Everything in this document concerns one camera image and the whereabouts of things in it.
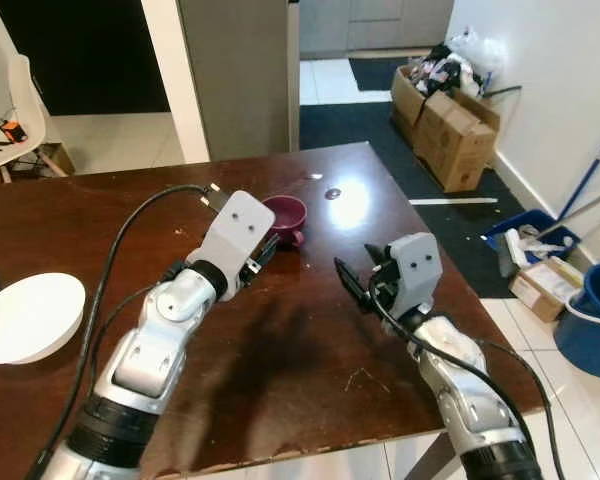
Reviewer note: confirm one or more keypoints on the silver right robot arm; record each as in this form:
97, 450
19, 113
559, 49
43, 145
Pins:
460, 385

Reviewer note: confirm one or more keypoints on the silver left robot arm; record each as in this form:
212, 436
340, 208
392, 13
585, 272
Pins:
155, 345

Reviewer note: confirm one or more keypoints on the maroon cup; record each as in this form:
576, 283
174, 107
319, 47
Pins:
286, 218

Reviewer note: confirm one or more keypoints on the white floor strip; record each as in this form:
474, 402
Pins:
455, 201

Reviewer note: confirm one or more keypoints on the blue plastic basket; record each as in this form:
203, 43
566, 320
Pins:
505, 232

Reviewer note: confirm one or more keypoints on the dark floor rug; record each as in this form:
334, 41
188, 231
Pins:
360, 125

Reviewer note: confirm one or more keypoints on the large closed cardboard box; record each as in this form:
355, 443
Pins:
460, 145

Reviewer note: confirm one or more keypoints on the open cardboard box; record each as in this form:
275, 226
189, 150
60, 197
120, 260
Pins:
408, 105

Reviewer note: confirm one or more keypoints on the small printed cardboard box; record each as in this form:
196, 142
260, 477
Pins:
540, 288

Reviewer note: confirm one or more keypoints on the white bottle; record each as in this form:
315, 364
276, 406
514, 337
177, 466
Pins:
542, 242

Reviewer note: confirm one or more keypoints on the small dark door mat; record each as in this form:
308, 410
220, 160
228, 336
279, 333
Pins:
375, 72

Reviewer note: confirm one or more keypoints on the dark clutter pile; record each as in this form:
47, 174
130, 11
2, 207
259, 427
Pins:
442, 70

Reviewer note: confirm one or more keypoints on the blue bucket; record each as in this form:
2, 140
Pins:
590, 335

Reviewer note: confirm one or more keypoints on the white bowl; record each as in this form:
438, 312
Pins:
28, 318

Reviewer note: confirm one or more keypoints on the white plastic bag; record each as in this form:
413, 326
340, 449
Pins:
478, 48

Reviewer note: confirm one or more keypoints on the grey kitchen cabinets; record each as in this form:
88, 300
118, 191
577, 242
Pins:
375, 25

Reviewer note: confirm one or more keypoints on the orange black tool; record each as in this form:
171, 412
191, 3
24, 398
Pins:
14, 130

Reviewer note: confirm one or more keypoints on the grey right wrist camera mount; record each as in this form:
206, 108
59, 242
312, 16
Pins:
415, 265

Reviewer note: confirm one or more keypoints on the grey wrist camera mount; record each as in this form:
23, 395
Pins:
235, 230
415, 265

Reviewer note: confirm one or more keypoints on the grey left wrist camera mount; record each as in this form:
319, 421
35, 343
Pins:
235, 230

